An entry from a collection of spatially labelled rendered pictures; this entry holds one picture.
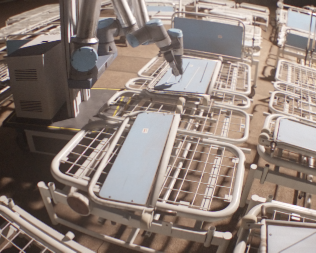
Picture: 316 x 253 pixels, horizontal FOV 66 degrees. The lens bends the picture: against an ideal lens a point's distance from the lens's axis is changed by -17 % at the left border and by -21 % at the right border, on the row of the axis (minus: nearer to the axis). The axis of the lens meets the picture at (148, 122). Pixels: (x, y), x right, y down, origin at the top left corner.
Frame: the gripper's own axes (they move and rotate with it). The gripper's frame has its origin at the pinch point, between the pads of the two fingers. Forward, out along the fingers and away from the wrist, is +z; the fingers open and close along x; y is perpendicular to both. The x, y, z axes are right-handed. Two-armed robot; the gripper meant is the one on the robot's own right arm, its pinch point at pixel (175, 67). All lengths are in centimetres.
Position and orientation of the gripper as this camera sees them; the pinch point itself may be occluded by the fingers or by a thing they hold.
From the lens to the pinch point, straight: 177.1
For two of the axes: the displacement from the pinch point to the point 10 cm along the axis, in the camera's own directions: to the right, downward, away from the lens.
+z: 4.0, 7.2, 5.7
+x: 0.1, 6.1, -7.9
